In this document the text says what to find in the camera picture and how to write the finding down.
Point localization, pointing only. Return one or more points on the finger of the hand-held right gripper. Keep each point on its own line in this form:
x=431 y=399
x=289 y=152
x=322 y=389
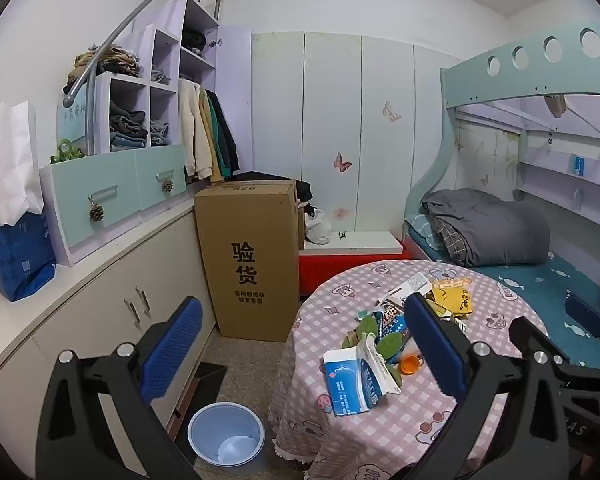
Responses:
x=586 y=317
x=525 y=332

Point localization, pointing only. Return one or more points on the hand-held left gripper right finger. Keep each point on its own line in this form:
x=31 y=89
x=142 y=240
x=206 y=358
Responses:
x=435 y=345

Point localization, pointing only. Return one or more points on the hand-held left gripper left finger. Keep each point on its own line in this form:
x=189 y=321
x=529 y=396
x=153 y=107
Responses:
x=172 y=345

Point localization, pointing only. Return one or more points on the beige striped packet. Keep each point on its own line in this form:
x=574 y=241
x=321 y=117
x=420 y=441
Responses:
x=459 y=325

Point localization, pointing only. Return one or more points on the orange bottle cap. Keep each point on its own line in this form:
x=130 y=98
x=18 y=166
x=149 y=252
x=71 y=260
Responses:
x=409 y=364

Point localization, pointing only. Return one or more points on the green leaf-shaped wrapper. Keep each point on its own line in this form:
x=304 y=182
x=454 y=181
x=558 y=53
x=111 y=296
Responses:
x=365 y=330
x=390 y=345

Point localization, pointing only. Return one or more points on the yellow packet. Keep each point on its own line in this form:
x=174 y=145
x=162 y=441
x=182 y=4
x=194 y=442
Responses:
x=452 y=300

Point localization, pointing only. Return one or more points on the blue brown snack wrapper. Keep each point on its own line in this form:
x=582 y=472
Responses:
x=392 y=320

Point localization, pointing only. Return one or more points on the white grey carton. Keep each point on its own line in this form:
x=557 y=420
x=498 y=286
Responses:
x=405 y=287

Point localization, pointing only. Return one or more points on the blue plastic bin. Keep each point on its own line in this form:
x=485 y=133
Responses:
x=220 y=425

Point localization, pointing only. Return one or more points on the blue white carton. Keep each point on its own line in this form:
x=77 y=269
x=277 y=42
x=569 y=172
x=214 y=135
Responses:
x=342 y=385

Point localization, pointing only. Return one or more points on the teal bed sheet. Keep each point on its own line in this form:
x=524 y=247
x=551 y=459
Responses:
x=530 y=280

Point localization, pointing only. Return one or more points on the beige low cabinet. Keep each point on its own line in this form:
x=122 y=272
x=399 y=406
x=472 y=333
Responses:
x=105 y=280

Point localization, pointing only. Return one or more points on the plaid blanket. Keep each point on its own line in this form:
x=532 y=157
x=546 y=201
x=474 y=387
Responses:
x=452 y=242

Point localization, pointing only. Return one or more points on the pink checked tablecloth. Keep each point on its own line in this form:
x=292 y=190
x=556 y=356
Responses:
x=330 y=320

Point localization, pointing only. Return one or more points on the grey quilt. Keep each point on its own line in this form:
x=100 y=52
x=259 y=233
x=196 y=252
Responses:
x=500 y=225

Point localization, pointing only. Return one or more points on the tall cardboard box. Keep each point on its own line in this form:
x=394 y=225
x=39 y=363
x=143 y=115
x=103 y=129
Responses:
x=245 y=260

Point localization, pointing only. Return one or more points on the red white step platform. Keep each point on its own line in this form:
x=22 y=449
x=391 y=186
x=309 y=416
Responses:
x=350 y=265

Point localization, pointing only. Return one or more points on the blue striped pillow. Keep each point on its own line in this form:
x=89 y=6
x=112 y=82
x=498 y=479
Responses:
x=420 y=227

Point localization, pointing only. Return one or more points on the lilac bed shelf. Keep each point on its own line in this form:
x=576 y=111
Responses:
x=555 y=185

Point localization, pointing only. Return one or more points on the pine cone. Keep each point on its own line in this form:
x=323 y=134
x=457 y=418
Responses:
x=96 y=213
x=168 y=186

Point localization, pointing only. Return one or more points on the white drawer unit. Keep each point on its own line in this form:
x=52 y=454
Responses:
x=55 y=240

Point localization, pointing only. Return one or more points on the pink flower sticker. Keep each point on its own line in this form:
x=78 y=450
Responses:
x=341 y=212

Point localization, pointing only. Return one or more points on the white plastic bag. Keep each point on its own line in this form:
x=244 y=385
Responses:
x=317 y=227

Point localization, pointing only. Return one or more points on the large mint drawer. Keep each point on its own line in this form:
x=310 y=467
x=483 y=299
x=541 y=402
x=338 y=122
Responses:
x=95 y=185

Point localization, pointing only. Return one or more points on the small mint drawer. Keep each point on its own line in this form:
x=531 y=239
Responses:
x=157 y=165

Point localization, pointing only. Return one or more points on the blue shopping bag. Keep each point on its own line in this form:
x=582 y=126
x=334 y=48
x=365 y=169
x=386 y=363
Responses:
x=15 y=255

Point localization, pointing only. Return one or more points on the green hanging garment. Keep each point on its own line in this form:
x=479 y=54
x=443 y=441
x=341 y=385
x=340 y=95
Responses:
x=222 y=150

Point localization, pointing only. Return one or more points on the black cloth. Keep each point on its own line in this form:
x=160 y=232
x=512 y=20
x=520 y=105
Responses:
x=305 y=191

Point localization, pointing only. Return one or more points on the pink butterfly sticker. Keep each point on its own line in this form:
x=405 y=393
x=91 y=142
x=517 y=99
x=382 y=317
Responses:
x=342 y=162

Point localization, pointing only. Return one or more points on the grey folded clothes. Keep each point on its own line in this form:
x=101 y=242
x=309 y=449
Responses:
x=160 y=77
x=159 y=132

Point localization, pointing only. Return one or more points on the brown hanging item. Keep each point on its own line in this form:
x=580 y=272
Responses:
x=555 y=105

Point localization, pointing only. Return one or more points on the folded jeans stack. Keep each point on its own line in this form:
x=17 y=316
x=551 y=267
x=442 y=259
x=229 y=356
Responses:
x=127 y=132

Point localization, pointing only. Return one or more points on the dark hanging jacket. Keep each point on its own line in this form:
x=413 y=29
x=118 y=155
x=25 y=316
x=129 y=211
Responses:
x=230 y=135

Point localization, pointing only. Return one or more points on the green plastic ornament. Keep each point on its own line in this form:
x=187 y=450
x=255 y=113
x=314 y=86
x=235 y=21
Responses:
x=65 y=152

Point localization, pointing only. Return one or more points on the cream hanging jacket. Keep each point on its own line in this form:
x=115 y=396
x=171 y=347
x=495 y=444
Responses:
x=190 y=125

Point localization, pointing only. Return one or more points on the pale butterfly sticker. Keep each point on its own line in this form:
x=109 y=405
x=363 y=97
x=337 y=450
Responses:
x=391 y=110

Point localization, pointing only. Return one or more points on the white paper bag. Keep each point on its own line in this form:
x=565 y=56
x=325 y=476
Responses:
x=10 y=160

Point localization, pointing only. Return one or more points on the mint bunk bed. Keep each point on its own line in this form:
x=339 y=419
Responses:
x=530 y=77

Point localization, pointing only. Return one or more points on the mint sign board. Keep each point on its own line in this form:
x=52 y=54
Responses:
x=75 y=115

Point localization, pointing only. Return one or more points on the lilac wardrobe door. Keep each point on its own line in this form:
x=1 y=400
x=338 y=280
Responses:
x=235 y=100

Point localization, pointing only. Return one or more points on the white wardrobe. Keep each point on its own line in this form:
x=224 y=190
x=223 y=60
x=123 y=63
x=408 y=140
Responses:
x=300 y=110

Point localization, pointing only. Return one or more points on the brown clothes pile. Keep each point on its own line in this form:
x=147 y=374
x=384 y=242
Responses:
x=110 y=62

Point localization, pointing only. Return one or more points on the lilac cubby shelf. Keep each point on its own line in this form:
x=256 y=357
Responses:
x=172 y=55

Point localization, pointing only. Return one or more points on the dark folded clothes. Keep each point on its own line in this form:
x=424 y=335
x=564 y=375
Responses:
x=192 y=40

